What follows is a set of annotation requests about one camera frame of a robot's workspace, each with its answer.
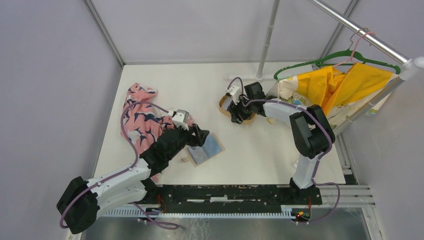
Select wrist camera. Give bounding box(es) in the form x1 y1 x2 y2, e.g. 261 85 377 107
172 109 190 131
225 86 242 105

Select pink patterned garment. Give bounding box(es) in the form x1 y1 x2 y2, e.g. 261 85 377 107
119 82 195 184

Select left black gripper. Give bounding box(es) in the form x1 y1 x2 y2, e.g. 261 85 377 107
166 122 209 161

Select yellow dinosaur print garment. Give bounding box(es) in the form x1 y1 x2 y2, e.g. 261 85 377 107
268 63 397 129

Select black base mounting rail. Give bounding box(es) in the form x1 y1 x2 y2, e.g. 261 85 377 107
137 184 323 214

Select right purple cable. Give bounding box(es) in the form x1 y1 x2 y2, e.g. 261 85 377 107
227 76 341 225

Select oval wooden card tray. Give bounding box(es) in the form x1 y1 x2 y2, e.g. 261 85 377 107
218 95 256 125

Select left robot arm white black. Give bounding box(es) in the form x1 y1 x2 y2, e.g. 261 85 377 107
56 124 210 234

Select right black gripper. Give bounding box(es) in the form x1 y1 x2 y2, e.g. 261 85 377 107
227 93 254 125

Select purple cable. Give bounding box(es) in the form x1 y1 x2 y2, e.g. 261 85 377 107
227 76 341 225
59 100 181 230

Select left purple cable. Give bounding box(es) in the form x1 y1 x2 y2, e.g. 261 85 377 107
59 100 181 230

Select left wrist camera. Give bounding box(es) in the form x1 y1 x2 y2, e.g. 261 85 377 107
172 109 190 131

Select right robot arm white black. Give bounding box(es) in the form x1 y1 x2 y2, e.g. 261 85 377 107
225 82 335 204

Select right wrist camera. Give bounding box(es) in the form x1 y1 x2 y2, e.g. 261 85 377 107
225 86 242 105

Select white rack pole with base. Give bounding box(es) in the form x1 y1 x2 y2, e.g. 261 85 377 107
239 0 280 82

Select pink clothes hanger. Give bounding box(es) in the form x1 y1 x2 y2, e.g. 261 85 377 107
333 31 376 67

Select green clothes hanger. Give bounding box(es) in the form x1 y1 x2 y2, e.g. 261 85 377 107
273 49 402 81

